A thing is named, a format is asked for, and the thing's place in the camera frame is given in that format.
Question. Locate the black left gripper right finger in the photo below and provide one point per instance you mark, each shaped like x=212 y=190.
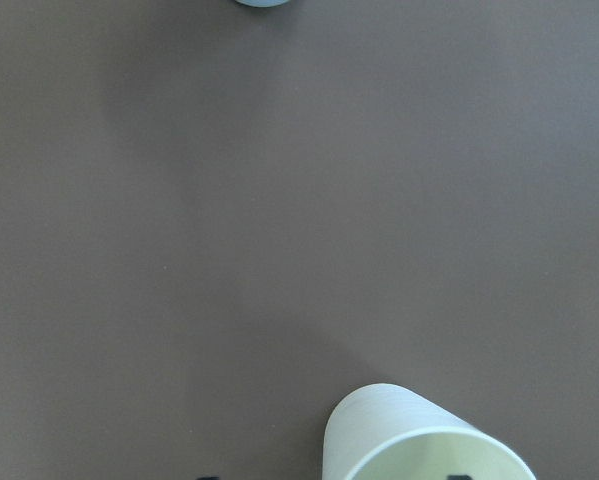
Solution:
x=458 y=477

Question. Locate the white cup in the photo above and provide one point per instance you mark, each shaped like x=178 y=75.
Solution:
x=385 y=431

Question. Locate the blue cup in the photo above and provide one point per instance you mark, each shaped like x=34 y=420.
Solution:
x=262 y=3

